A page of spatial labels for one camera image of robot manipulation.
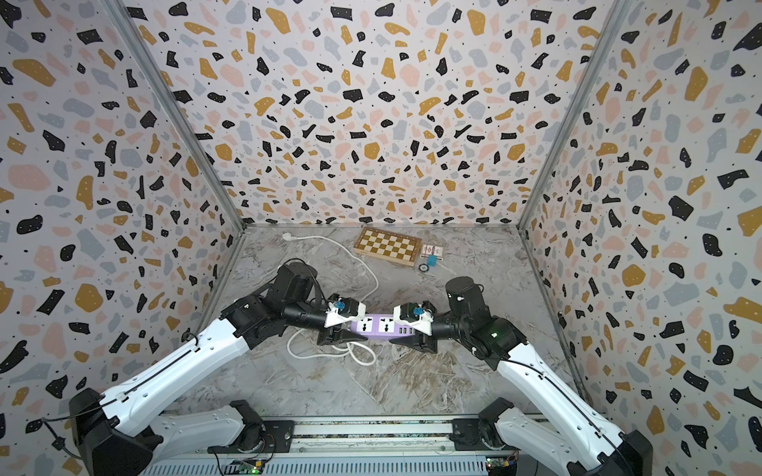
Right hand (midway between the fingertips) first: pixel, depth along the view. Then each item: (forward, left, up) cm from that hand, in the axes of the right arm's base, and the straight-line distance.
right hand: (396, 327), depth 68 cm
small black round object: (+36, -8, -24) cm, 44 cm away
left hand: (0, +6, +2) cm, 7 cm away
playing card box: (+44, -12, -22) cm, 51 cm away
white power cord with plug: (+48, +45, -21) cm, 69 cm away
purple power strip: (-2, +3, +3) cm, 5 cm away
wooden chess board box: (+44, +5, -21) cm, 49 cm away
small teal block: (+40, -11, -24) cm, 48 cm away
